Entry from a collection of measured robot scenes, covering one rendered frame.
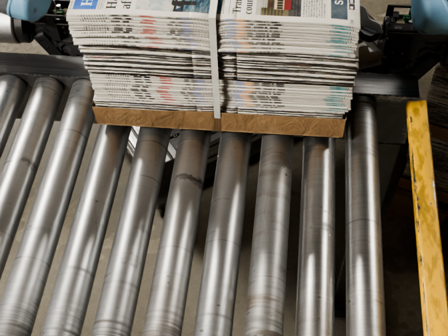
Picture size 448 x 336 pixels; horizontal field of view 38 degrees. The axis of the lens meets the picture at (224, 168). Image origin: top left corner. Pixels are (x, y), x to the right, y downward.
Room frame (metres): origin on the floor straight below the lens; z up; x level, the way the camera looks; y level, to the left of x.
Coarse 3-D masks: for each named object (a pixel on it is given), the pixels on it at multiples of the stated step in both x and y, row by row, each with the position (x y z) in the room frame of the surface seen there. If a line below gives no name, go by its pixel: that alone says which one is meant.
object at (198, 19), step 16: (192, 0) 0.66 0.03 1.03; (208, 0) 0.66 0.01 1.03; (224, 0) 0.66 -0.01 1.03; (192, 16) 0.63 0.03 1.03; (208, 16) 0.63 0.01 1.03; (224, 16) 0.63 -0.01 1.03; (192, 32) 0.63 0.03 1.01; (208, 32) 0.63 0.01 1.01; (224, 32) 0.63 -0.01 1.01; (192, 48) 0.63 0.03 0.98; (208, 48) 0.63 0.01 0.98; (224, 48) 0.63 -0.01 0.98; (208, 64) 0.63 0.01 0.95; (224, 64) 0.63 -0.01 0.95; (208, 80) 0.64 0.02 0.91; (224, 80) 0.63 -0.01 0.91; (208, 96) 0.64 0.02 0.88; (224, 96) 0.63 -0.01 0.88; (224, 112) 0.63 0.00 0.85
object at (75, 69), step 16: (0, 64) 0.80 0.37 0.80; (16, 64) 0.80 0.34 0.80; (32, 64) 0.80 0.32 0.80; (48, 64) 0.80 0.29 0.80; (64, 64) 0.80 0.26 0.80; (80, 64) 0.80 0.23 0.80; (32, 80) 0.78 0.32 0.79; (64, 80) 0.77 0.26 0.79; (368, 80) 0.73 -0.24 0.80; (384, 80) 0.73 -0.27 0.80; (400, 80) 0.73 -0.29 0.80; (416, 80) 0.72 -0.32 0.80; (64, 96) 0.77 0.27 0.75; (368, 96) 0.70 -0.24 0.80; (384, 96) 0.69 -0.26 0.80; (400, 96) 0.69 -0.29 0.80; (416, 96) 0.69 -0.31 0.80; (384, 112) 0.69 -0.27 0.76; (400, 112) 0.69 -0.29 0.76; (384, 128) 0.69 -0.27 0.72; (400, 128) 0.69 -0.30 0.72
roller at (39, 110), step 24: (48, 96) 0.73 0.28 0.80; (24, 120) 0.68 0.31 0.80; (48, 120) 0.69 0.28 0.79; (24, 144) 0.63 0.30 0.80; (24, 168) 0.59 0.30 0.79; (0, 192) 0.54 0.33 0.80; (24, 192) 0.55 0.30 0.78; (0, 216) 0.50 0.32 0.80; (0, 240) 0.46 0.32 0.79; (0, 264) 0.43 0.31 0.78
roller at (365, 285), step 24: (360, 96) 0.69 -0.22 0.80; (360, 120) 0.65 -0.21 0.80; (360, 144) 0.60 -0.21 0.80; (360, 168) 0.55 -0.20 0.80; (360, 192) 0.51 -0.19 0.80; (360, 216) 0.47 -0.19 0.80; (360, 240) 0.43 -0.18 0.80; (360, 264) 0.40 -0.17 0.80; (360, 288) 0.36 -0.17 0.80; (360, 312) 0.33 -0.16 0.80; (384, 312) 0.33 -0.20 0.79
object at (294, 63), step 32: (256, 0) 0.66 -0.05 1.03; (288, 0) 0.65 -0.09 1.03; (320, 0) 0.65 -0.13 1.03; (352, 0) 0.65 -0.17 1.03; (256, 32) 0.62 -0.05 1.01; (288, 32) 0.61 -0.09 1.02; (320, 32) 0.61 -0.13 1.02; (352, 32) 0.60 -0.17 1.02; (256, 64) 0.62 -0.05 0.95; (288, 64) 0.62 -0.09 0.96; (320, 64) 0.61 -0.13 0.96; (352, 64) 0.60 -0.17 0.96; (256, 96) 0.62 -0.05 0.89; (288, 96) 0.62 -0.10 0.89; (320, 96) 0.61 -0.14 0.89; (352, 96) 0.61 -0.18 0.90
